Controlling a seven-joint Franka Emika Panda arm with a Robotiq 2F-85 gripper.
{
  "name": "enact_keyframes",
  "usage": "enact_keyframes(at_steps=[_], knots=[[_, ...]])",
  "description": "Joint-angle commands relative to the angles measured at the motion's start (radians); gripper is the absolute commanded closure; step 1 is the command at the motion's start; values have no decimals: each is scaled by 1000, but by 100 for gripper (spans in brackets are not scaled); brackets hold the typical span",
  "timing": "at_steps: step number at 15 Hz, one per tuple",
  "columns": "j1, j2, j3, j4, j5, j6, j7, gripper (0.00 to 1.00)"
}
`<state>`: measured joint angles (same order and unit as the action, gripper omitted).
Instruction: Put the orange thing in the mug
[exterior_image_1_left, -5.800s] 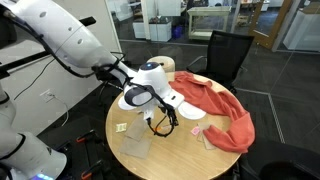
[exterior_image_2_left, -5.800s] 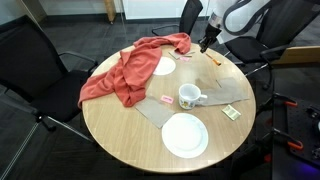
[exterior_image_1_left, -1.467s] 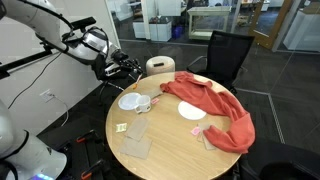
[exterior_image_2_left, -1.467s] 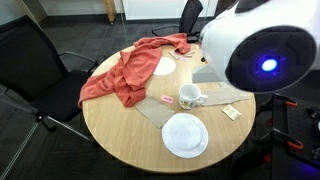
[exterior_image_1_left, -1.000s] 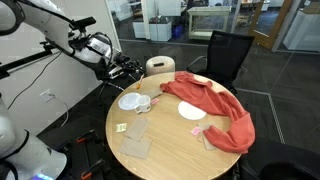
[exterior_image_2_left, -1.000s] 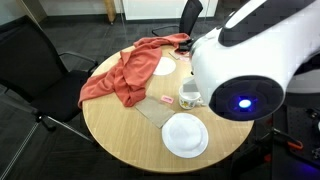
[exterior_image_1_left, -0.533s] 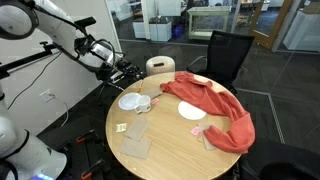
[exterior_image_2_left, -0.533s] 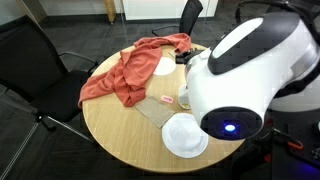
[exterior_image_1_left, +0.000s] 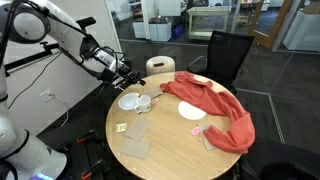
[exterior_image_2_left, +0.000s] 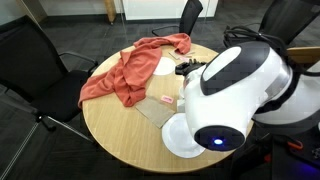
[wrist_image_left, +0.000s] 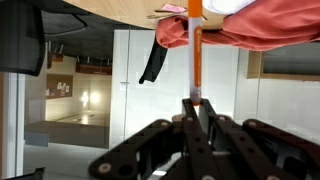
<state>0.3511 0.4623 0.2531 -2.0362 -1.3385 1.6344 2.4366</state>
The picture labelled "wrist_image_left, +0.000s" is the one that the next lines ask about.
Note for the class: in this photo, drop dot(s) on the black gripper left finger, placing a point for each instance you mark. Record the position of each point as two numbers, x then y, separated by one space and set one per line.
150 150

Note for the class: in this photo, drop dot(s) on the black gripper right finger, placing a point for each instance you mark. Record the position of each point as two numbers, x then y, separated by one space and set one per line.
266 146

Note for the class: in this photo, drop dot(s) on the orange white marker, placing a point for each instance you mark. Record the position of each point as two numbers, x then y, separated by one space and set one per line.
195 50

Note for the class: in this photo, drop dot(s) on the frosted glass door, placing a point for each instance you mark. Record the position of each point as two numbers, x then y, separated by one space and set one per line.
156 100

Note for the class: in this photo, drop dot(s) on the cork notice board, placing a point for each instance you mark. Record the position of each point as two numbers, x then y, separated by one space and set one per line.
59 86

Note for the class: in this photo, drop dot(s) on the red cloth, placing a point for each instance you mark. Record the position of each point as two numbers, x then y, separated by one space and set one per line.
266 26

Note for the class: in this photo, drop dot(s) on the thin wooden stick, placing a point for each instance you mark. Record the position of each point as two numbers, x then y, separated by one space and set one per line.
158 15

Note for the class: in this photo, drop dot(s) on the pink sticky note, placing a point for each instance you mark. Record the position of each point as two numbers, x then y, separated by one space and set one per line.
174 8

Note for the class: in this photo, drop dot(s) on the black office chair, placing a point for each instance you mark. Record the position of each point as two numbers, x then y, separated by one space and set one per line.
20 36

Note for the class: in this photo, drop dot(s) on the wood framed wall panel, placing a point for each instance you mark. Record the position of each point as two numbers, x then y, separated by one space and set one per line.
286 65

